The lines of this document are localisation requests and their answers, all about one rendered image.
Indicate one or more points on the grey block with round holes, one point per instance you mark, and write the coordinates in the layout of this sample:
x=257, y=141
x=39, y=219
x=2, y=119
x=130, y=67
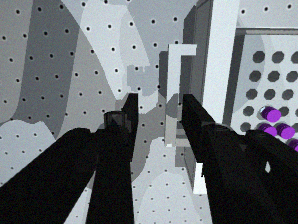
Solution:
x=263, y=72

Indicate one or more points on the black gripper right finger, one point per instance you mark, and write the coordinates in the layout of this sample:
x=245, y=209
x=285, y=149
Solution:
x=239, y=189

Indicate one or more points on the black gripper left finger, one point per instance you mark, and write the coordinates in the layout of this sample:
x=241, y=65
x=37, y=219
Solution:
x=45, y=191

